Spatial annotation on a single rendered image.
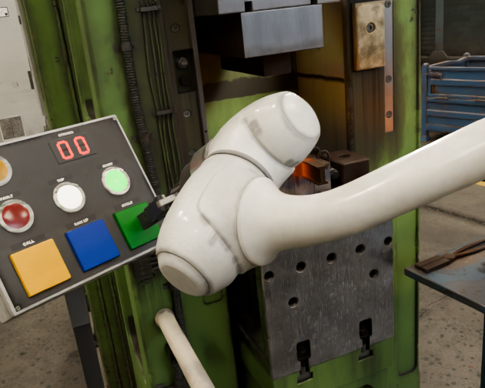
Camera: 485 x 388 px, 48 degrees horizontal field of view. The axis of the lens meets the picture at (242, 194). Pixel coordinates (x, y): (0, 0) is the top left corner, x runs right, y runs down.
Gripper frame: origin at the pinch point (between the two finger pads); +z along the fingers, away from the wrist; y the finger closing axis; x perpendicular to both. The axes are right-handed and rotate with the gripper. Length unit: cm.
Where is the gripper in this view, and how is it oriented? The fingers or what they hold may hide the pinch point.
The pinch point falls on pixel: (152, 215)
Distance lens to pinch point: 100.0
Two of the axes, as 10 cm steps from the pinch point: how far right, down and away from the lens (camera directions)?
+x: -4.5, -8.9, 0.5
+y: 6.7, -3.1, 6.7
